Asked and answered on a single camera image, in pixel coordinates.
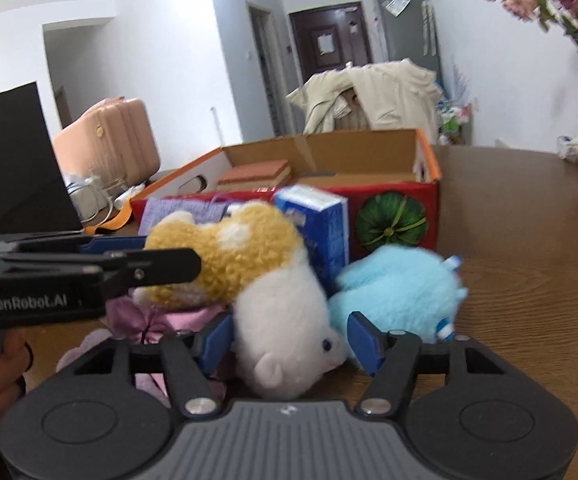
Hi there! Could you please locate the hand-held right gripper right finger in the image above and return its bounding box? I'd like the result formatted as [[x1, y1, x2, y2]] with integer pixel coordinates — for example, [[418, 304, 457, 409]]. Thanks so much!
[[347, 311, 510, 418]]

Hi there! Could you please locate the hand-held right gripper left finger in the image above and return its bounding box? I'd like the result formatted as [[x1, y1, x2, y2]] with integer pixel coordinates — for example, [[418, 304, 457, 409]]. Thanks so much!
[[56, 312, 234, 418]]

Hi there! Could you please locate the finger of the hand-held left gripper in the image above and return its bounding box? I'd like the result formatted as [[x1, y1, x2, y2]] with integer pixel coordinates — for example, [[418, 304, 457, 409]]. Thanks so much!
[[100, 248, 202, 307], [15, 234, 148, 257]]

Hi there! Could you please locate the mauve cloth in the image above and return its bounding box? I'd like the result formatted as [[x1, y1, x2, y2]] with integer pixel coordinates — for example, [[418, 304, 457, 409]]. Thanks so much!
[[56, 296, 234, 406]]

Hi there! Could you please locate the lilac knitted cloth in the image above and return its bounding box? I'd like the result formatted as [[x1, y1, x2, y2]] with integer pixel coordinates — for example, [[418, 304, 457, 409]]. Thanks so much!
[[141, 195, 244, 234]]

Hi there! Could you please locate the light blue plush toy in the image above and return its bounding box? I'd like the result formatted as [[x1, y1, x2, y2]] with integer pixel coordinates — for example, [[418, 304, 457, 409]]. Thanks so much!
[[328, 245, 470, 367]]

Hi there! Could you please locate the yellow and white plush toy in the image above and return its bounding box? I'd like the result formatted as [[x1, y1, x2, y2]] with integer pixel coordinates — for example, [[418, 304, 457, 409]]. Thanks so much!
[[131, 200, 347, 403]]

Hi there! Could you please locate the red cardboard box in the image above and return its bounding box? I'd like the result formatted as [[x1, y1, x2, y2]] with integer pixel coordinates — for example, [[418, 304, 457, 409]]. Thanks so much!
[[129, 128, 442, 262]]

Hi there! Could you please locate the clear drinking glass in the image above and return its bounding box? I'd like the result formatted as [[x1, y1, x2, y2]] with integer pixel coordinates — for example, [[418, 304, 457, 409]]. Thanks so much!
[[89, 172, 130, 210]]

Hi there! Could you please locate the pink suitcase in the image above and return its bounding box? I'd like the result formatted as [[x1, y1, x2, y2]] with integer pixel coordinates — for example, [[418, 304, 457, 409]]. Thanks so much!
[[51, 97, 162, 187]]

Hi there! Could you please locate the blue tissue pack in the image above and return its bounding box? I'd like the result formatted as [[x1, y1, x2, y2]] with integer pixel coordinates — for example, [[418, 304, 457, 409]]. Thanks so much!
[[273, 185, 350, 295]]

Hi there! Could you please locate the black paper bag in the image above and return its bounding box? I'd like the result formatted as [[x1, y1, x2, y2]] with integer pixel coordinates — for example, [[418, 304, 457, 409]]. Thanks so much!
[[0, 44, 84, 241]]

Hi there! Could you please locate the brown book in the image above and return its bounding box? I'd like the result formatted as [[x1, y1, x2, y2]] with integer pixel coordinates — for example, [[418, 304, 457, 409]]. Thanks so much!
[[216, 159, 292, 192]]

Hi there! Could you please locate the grey side door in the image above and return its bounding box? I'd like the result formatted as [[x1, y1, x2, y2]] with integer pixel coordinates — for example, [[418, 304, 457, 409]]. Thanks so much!
[[248, 2, 286, 137]]

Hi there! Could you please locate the wooden chair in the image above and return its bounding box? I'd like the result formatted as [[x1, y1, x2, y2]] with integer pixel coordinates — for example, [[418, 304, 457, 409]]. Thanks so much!
[[336, 87, 372, 131]]

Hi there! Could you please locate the lilac wrapped bouquet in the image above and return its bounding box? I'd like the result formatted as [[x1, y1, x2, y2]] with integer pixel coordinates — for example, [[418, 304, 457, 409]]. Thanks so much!
[[438, 72, 476, 147]]

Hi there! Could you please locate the beige coat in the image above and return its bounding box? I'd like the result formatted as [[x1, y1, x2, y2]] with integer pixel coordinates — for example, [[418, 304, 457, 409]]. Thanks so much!
[[286, 58, 442, 136]]

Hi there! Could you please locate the small white bottle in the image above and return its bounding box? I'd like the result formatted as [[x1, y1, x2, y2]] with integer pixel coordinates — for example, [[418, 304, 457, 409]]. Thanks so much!
[[556, 135, 578, 162]]

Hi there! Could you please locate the dark brown entrance door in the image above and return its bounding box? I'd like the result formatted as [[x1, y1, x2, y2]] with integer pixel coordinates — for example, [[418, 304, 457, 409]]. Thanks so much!
[[289, 1, 374, 73]]

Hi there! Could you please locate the grey refrigerator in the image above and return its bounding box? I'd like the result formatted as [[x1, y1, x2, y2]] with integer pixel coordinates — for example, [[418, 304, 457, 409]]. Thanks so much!
[[371, 0, 444, 83]]

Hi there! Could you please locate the folded pale umbrella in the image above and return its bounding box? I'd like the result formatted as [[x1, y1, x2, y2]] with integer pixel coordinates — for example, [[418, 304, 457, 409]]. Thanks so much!
[[420, 0, 433, 57]]

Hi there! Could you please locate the orange strap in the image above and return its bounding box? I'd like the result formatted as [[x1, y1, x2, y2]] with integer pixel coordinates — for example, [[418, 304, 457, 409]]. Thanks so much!
[[86, 195, 137, 235]]

